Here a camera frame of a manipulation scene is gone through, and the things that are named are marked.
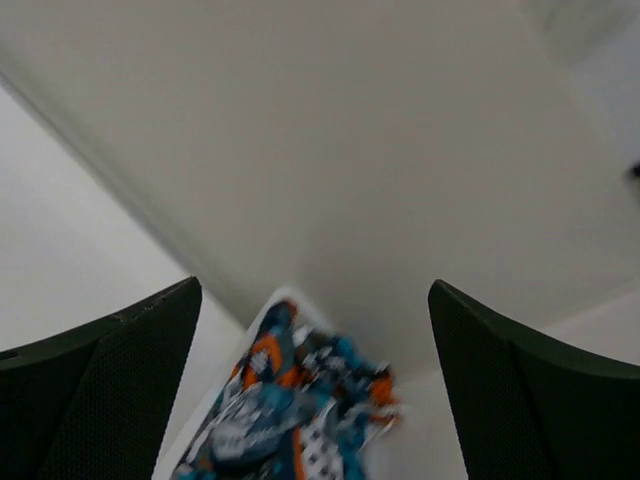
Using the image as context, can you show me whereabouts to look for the colourful patterned shorts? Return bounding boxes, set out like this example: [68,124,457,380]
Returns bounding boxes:
[172,299,401,479]

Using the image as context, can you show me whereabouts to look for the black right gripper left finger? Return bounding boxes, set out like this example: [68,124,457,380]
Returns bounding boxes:
[1,277,202,479]

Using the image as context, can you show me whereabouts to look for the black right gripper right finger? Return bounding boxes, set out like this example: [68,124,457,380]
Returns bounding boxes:
[427,280,639,479]

